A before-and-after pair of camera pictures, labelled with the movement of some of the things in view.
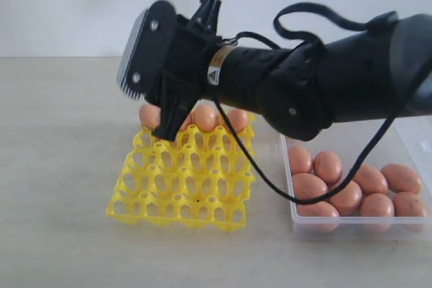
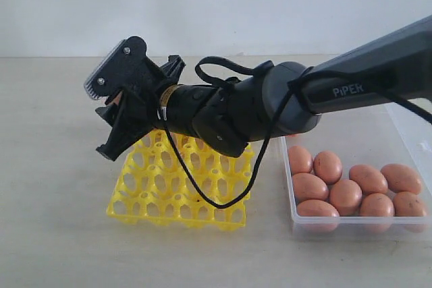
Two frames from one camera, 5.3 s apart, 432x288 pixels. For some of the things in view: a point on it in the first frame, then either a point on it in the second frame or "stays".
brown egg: x=300 y=160 stays
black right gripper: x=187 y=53 to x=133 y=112
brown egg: x=328 y=166 stays
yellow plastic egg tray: x=200 y=178 stays
